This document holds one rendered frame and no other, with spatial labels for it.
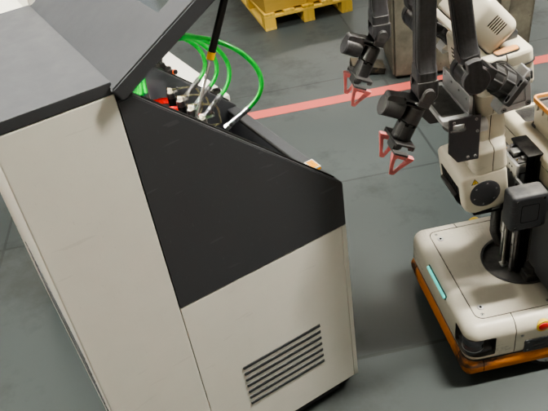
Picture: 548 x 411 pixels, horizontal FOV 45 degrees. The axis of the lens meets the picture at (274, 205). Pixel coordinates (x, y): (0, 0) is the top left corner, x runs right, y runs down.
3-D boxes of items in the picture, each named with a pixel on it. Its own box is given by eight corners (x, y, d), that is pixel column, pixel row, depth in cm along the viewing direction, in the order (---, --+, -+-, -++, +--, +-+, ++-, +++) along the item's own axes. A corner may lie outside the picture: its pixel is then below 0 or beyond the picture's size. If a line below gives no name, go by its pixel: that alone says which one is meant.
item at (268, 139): (338, 218, 211) (334, 176, 201) (327, 223, 209) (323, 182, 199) (243, 142, 255) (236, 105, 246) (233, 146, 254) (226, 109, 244)
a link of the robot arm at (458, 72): (502, 73, 180) (494, 65, 184) (475, 58, 176) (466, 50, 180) (481, 101, 184) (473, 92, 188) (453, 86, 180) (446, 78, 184)
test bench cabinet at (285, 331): (360, 384, 255) (346, 224, 207) (227, 466, 234) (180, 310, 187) (266, 285, 305) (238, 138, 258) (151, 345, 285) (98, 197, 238)
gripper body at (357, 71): (353, 82, 221) (362, 63, 217) (346, 70, 229) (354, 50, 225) (371, 87, 223) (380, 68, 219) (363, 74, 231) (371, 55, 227)
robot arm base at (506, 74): (529, 81, 180) (510, 63, 189) (508, 69, 176) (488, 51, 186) (508, 108, 183) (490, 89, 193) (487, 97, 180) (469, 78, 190)
